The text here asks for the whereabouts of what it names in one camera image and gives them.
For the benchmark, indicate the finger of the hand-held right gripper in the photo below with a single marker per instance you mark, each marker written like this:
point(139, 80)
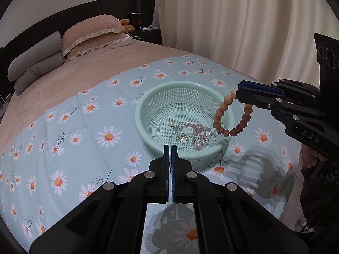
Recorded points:
point(254, 98)
point(259, 86)

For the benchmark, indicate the person's right hand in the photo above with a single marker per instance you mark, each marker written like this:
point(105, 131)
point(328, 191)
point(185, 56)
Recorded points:
point(311, 161)

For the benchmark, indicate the daisy print blue cloth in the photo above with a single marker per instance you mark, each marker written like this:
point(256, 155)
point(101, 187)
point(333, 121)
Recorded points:
point(92, 164)

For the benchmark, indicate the bed with tan bedspread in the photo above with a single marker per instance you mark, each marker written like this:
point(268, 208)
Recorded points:
point(66, 79)

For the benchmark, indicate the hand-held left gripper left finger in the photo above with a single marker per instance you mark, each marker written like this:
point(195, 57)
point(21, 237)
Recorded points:
point(166, 169)

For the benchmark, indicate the black nightstand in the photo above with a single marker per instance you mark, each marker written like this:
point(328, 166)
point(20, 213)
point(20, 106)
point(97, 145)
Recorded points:
point(149, 35)

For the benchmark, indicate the white handheld massager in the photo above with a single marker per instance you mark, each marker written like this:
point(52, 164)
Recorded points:
point(121, 42)

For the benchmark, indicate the cream curtain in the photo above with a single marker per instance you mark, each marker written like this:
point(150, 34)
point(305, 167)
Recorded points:
point(238, 26)

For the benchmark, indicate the green plastic mesh basket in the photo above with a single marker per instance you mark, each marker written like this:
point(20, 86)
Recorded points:
point(159, 105)

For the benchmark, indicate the large pearl earring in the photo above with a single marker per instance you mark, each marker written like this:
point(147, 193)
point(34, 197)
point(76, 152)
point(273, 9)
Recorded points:
point(171, 124)
point(197, 144)

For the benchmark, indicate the white power strip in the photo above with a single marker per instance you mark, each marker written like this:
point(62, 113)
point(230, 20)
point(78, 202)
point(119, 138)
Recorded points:
point(147, 27)

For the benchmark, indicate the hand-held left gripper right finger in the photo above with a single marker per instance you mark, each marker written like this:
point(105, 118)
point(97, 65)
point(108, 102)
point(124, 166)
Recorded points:
point(174, 169)

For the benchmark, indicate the black box with red triangle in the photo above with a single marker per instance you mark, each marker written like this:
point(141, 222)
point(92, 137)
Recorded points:
point(137, 19)

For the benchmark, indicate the brown teddy bear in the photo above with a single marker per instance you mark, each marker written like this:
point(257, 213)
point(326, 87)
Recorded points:
point(127, 25)

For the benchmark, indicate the grey pillow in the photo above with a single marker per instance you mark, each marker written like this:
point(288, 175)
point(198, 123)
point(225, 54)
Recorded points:
point(34, 55)
point(37, 75)

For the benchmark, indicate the tan ruffled pillow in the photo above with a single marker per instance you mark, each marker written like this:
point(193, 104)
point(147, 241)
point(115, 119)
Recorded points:
point(87, 30)
point(90, 49)

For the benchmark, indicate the black headboard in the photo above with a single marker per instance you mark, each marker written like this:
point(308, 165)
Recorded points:
point(34, 18)

